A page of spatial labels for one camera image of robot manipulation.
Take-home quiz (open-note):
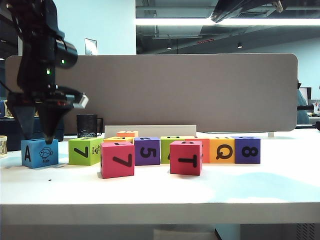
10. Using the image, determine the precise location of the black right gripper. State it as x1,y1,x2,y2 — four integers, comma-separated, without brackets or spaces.
211,0,285,24

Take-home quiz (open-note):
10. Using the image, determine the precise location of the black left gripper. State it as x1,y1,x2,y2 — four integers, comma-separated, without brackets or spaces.
6,86,85,145

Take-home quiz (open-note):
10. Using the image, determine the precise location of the blue foam letter block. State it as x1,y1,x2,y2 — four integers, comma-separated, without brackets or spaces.
20,138,59,169

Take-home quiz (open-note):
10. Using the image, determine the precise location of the green letter block E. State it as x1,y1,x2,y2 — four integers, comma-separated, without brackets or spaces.
68,136,104,166

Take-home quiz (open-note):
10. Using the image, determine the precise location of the yellow letter block A E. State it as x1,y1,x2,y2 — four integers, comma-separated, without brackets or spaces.
103,136,135,144

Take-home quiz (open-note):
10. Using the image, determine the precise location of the purple letter block R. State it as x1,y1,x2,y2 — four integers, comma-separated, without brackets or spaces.
134,136,161,166

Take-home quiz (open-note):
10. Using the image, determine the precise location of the red letter block L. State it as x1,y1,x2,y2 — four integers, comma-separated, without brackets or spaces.
99,141,135,180

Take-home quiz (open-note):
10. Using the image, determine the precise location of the orange letter block D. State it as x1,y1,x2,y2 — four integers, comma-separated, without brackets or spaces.
116,130,139,138

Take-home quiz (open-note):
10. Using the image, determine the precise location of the green letter block N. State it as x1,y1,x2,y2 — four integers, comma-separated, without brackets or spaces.
159,136,186,165

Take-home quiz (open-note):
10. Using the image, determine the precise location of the purple letter block G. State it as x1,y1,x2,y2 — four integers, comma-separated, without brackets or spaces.
234,136,261,165

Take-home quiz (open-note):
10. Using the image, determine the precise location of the yellow letter block N Q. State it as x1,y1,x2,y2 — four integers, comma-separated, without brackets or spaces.
208,137,236,164

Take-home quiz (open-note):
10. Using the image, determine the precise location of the coral letter block I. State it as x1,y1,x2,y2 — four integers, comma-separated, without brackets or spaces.
184,137,210,164

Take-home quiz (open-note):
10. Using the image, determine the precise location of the red letter block B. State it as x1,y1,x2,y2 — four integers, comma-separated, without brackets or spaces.
169,140,203,177

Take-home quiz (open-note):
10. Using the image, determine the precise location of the dark blue case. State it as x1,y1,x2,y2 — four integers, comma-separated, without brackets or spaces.
0,117,65,152

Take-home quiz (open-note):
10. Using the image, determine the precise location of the beige woven container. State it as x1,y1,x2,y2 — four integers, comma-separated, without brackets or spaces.
0,135,8,158

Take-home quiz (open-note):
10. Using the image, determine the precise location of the black mug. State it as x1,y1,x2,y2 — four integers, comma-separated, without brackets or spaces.
76,114,104,138

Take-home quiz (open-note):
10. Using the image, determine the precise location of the ceiling light strip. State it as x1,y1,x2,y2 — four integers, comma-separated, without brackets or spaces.
135,17,320,26

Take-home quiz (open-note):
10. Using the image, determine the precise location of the brown desk divider panel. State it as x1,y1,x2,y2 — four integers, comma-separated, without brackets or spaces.
4,53,299,133

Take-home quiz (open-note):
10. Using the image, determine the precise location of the grey vented cabinet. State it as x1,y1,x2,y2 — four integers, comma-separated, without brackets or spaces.
239,223,320,240

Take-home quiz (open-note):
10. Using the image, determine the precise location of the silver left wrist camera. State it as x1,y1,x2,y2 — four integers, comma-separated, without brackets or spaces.
73,92,90,109

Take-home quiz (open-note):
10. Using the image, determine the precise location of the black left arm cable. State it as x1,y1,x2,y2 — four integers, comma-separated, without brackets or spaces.
0,79,11,94

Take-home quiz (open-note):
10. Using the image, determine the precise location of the white cable tray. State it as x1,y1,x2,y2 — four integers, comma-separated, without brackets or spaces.
104,124,198,138

